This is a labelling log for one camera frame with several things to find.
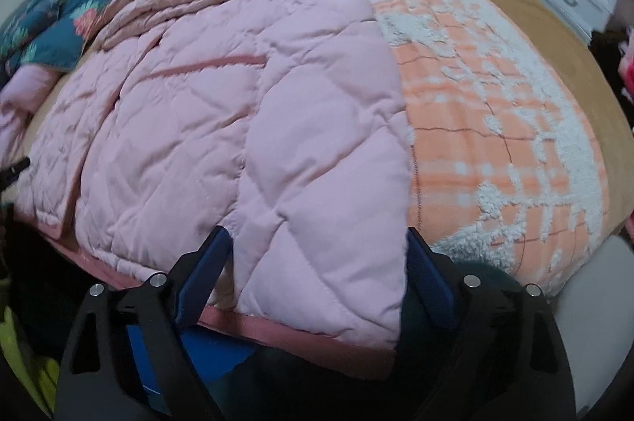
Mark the pink quilted jacket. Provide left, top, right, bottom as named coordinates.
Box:
left=6, top=0, right=411, bottom=371

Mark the blue floral pink quilt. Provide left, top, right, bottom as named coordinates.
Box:
left=1, top=0, right=112, bottom=86

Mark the blue floral pillow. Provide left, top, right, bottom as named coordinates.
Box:
left=1, top=0, right=61, bottom=61

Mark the tan bed cover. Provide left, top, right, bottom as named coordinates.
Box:
left=491, top=0, right=633, bottom=234

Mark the orange plaid bear blanket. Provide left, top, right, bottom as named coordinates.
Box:
left=368, top=0, right=609, bottom=294

